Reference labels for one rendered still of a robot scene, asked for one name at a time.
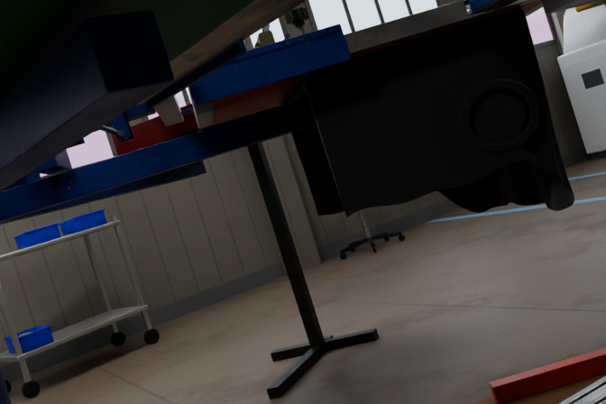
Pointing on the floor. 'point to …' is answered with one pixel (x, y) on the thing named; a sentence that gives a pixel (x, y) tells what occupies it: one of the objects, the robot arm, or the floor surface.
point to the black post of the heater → (314, 351)
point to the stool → (369, 237)
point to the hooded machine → (586, 74)
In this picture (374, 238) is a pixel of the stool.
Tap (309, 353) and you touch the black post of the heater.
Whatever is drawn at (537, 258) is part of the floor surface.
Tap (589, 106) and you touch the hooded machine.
